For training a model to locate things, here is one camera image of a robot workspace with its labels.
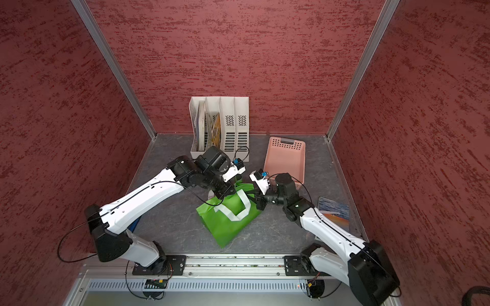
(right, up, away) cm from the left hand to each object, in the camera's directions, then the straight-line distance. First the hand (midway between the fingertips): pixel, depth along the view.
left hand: (230, 194), depth 71 cm
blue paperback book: (+48, -13, +16) cm, 53 cm away
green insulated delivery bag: (-1, -8, -4) cm, 8 cm away
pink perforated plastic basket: (+28, +14, +38) cm, 50 cm away
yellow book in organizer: (-11, +27, +29) cm, 41 cm away
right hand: (+5, -2, +5) cm, 8 cm away
